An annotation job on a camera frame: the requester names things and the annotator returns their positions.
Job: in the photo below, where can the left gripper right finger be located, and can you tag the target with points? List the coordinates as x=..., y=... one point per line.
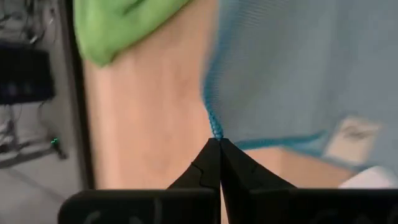
x=311, y=208

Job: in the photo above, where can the black metal table frame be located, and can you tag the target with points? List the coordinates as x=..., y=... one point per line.
x=74, y=93

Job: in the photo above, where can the green microfiber towel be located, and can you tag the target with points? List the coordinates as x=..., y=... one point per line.
x=118, y=28

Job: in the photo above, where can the blue towel with white tag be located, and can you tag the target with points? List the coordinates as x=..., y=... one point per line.
x=295, y=77

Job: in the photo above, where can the black perforated computer case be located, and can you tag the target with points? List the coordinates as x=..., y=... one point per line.
x=25, y=74

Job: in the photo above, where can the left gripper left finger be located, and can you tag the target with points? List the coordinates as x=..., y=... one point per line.
x=140, y=208

